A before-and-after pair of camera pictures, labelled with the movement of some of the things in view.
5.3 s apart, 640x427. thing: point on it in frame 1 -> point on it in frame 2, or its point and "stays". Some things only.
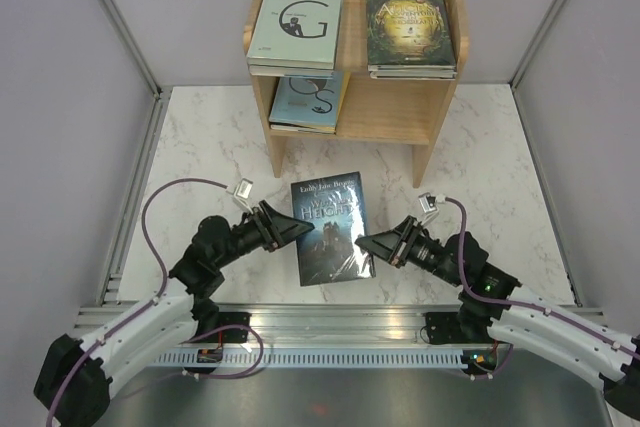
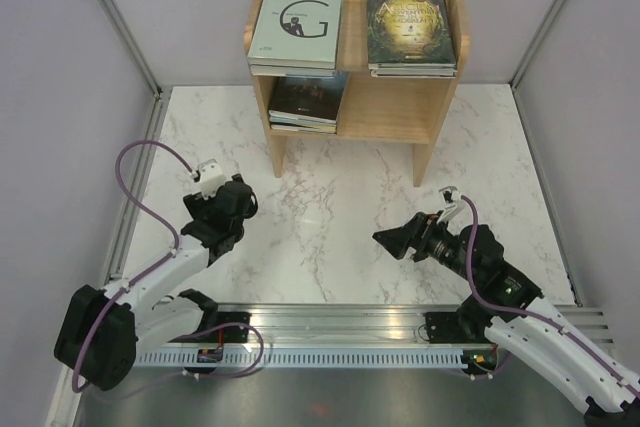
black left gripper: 276,229 -> 250,207
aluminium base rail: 305,327 stays
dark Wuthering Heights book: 335,206 -> 317,97
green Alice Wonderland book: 408,30 stays
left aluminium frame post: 160,93 stays
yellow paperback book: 341,103 -> 309,123
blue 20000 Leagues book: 292,71 stays
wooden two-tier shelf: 402,112 stays
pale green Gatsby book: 295,23 stays
